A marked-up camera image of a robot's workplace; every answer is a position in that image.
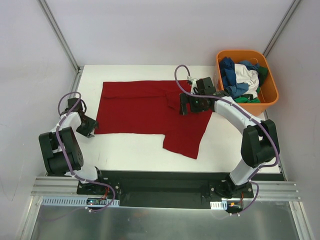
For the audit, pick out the aluminium corner post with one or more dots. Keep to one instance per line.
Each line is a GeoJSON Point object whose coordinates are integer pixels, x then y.
{"type": "Point", "coordinates": [59, 34]}
{"type": "Point", "coordinates": [294, 5]}

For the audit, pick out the red t-shirt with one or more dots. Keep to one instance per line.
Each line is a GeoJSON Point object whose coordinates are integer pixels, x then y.
{"type": "Point", "coordinates": [151, 107]}

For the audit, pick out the white t-shirt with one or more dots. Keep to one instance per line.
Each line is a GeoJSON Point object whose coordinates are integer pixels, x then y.
{"type": "Point", "coordinates": [250, 77]}

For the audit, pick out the left aluminium corner post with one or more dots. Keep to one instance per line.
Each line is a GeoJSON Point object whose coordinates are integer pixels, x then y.
{"type": "Point", "coordinates": [59, 34]}

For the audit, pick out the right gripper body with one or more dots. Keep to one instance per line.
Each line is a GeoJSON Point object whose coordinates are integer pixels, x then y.
{"type": "Point", "coordinates": [185, 104]}

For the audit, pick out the right aluminium corner post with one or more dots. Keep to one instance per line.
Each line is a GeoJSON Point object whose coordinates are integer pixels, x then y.
{"type": "Point", "coordinates": [294, 5]}

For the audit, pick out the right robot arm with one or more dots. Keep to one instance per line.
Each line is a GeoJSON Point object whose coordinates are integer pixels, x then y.
{"type": "Point", "coordinates": [259, 143]}

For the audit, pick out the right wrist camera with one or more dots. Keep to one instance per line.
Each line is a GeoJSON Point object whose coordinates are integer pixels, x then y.
{"type": "Point", "coordinates": [201, 86]}

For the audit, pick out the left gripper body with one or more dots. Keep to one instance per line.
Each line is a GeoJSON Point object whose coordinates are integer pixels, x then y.
{"type": "Point", "coordinates": [88, 126]}

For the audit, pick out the aluminium frame rail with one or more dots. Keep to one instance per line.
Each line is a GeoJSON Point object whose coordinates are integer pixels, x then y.
{"type": "Point", "coordinates": [286, 191]}

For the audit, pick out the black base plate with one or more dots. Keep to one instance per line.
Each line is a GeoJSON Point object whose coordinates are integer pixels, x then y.
{"type": "Point", "coordinates": [181, 190]}

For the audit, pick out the blue t-shirt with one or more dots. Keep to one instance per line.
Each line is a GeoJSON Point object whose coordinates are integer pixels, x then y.
{"type": "Point", "coordinates": [228, 76]}

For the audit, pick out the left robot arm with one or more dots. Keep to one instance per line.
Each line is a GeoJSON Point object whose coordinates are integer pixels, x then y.
{"type": "Point", "coordinates": [61, 152]}

